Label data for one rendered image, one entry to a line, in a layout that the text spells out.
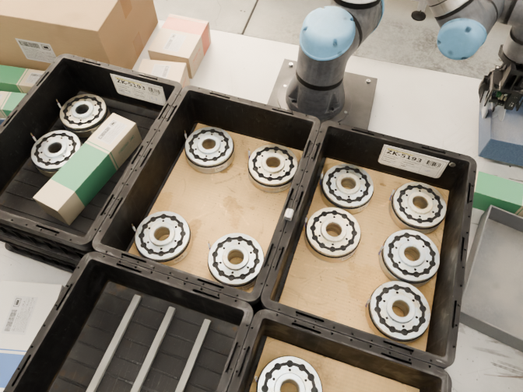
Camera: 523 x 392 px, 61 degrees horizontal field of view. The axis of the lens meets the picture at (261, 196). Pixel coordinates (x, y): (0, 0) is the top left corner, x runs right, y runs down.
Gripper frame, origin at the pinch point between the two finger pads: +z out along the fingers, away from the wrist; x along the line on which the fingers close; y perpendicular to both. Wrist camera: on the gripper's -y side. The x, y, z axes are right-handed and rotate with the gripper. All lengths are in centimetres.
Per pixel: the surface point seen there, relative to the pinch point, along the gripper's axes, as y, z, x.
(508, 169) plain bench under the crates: 10.3, 7.9, 7.5
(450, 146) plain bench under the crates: 7.2, 6.7, -6.8
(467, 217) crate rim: 42.2, -16.5, -7.0
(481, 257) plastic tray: 36.6, 7.0, 2.2
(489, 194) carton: 23.4, 1.3, 1.5
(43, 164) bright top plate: 50, -17, -89
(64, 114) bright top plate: 37, -17, -92
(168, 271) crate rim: 66, -21, -52
